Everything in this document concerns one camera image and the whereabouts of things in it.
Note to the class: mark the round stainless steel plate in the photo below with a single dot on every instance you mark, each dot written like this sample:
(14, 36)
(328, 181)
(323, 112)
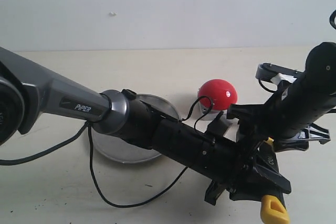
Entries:
(120, 151)

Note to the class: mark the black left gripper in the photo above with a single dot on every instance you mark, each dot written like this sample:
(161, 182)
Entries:
(245, 173)

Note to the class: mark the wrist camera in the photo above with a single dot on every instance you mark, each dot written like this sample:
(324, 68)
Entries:
(271, 73)
(218, 126)

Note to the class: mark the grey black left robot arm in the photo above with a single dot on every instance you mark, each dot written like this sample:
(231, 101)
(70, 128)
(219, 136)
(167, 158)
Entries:
(29, 89)

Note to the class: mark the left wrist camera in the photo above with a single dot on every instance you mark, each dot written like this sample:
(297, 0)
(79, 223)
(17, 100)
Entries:
(218, 126)

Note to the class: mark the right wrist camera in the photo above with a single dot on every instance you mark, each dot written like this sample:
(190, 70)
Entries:
(271, 73)

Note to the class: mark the yellow black claw hammer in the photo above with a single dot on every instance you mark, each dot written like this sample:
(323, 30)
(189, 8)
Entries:
(273, 209)

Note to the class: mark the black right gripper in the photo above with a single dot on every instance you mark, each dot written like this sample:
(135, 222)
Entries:
(290, 114)

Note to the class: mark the red dome button grey base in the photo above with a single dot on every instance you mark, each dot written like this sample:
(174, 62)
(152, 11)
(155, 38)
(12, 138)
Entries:
(222, 93)

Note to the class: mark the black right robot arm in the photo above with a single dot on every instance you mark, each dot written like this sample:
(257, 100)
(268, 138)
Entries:
(320, 65)

